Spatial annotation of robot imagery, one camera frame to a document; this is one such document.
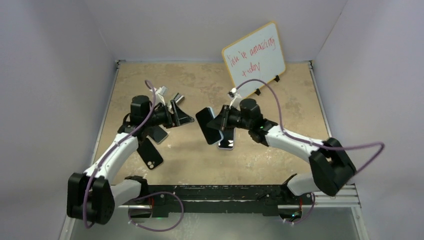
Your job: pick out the black phone with grey edge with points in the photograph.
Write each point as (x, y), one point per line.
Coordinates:
(157, 134)

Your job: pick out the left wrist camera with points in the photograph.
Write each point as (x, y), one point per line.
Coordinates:
(160, 94)

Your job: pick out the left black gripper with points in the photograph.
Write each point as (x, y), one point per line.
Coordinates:
(177, 118)

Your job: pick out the white board with yellow frame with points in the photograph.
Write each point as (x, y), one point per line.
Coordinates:
(254, 59)

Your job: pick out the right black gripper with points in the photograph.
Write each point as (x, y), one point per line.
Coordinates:
(222, 121)

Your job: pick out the lavender phone case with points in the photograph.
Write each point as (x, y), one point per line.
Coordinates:
(226, 147)

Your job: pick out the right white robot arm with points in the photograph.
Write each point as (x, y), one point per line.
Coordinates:
(331, 167)

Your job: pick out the black phone case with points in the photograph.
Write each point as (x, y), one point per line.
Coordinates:
(149, 154)

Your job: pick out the white green stapler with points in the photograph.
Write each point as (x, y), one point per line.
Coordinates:
(178, 98)

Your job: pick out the light blue phone case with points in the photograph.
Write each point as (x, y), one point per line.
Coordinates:
(214, 135)

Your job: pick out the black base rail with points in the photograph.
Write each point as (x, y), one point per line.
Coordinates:
(269, 200)

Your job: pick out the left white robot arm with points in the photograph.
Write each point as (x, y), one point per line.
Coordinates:
(90, 195)

